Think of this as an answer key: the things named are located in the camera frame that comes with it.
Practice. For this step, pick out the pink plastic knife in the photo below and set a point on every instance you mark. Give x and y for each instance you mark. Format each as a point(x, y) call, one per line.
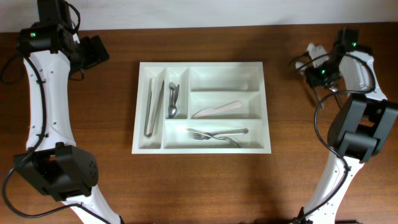
point(210, 111)

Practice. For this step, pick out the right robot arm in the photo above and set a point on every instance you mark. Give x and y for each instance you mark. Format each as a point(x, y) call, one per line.
point(361, 127)

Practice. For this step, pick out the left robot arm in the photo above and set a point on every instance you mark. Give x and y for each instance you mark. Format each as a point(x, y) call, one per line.
point(52, 52)

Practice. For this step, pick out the large steel spoon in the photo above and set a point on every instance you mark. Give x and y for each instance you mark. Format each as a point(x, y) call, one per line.
point(334, 89)
point(317, 96)

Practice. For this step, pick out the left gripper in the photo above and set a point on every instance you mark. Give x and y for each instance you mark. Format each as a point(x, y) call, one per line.
point(97, 53)

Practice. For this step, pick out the white plastic cutlery tray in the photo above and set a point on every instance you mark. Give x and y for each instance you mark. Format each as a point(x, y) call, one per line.
point(203, 85)

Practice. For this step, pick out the small steel teaspoon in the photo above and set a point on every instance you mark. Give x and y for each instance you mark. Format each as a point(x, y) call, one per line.
point(175, 94)
point(172, 110)

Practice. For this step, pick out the steel fork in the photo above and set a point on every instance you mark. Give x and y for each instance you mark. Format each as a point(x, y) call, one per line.
point(231, 141)
point(199, 136)

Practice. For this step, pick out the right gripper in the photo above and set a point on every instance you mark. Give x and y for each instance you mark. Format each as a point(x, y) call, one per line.
point(314, 79)

